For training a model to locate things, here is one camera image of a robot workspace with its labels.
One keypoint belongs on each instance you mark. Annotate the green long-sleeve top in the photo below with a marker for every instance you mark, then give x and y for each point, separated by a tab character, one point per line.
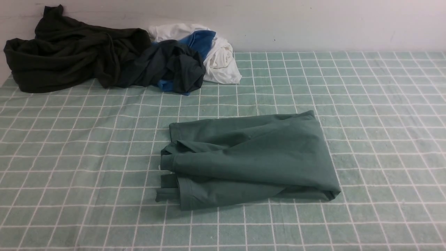
223	162

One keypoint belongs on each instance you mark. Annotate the white crumpled garment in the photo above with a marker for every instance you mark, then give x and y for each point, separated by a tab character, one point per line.
220	64

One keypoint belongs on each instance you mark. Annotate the dark grey crumpled garment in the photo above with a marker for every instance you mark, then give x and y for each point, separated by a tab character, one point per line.
147	69

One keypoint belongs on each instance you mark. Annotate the green checkered tablecloth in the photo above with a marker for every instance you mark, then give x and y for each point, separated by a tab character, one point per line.
79	167

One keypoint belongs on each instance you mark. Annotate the dark olive crumpled garment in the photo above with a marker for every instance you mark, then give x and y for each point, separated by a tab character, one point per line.
66	52

